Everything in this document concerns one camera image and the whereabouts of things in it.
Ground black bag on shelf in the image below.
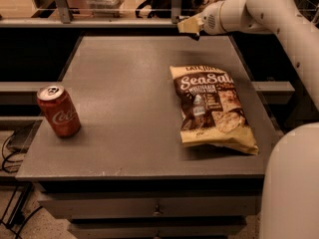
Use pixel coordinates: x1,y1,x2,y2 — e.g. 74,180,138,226
135,0,205,19

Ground grey drawer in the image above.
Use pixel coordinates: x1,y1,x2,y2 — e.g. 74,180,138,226
39,192,261,220
68,217,246,239

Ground sea salt chips bag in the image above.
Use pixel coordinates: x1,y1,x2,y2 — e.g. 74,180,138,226
169,66,259,155

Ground grey metal shelf rail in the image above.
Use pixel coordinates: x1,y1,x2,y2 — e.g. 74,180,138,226
0,0,182,29

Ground grey upper drawer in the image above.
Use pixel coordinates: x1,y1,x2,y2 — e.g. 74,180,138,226
39,192,261,220

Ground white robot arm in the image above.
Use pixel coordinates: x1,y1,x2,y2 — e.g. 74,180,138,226
177,0,319,239

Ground grey lower drawer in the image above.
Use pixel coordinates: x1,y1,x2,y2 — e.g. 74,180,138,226
68,217,246,239

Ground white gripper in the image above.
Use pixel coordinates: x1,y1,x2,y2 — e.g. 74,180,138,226
177,1,225,35

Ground black cables left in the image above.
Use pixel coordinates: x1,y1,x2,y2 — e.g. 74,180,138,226
0,122,44,239

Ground red coke can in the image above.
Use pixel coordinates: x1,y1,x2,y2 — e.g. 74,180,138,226
37,84,81,137

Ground black rxbar chocolate bar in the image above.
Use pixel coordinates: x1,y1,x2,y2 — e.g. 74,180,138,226
188,33,200,41

